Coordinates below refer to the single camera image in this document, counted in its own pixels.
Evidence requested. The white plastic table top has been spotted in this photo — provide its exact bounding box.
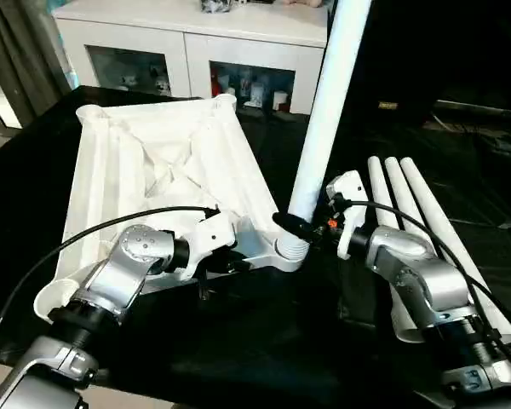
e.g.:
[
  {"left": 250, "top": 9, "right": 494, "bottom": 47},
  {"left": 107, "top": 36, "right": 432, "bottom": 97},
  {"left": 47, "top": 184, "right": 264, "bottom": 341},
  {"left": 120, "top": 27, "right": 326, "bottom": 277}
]
[{"left": 34, "top": 94, "right": 313, "bottom": 321}]

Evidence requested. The white plastic table leg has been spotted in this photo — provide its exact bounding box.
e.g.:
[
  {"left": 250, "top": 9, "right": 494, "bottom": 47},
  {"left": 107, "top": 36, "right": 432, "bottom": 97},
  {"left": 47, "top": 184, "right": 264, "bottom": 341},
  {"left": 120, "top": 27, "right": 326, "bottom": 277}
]
[
  {"left": 383, "top": 156, "right": 478, "bottom": 282},
  {"left": 366, "top": 156, "right": 428, "bottom": 343},
  {"left": 276, "top": 0, "right": 374, "bottom": 262},
  {"left": 399, "top": 156, "right": 511, "bottom": 347}
]

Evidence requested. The black mat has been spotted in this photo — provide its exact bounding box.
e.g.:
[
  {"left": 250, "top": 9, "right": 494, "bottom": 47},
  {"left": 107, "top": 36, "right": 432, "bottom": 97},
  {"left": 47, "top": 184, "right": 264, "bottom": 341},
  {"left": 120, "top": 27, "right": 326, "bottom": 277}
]
[{"left": 0, "top": 84, "right": 511, "bottom": 409}]

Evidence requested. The black furniture with gold label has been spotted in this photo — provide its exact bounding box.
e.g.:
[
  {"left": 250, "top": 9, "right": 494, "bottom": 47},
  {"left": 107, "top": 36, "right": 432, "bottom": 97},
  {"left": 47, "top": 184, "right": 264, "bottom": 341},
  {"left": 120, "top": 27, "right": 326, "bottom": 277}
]
[{"left": 347, "top": 0, "right": 511, "bottom": 130}]

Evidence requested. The white cabinet with glass doors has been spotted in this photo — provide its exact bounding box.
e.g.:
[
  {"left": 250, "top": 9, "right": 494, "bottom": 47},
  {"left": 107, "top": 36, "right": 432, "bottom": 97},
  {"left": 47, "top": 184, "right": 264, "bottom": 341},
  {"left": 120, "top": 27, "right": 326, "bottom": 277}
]
[{"left": 51, "top": 0, "right": 330, "bottom": 117}]

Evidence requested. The grey curtain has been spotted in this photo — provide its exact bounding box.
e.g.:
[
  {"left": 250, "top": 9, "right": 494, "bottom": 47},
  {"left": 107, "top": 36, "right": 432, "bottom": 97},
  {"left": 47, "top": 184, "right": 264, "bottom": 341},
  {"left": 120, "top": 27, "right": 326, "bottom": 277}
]
[{"left": 0, "top": 0, "right": 76, "bottom": 130}]

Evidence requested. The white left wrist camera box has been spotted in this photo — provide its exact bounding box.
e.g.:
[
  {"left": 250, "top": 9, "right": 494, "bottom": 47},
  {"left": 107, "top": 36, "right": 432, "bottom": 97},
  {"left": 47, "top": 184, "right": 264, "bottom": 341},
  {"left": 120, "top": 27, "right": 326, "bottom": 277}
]
[{"left": 182, "top": 209, "right": 241, "bottom": 279}]

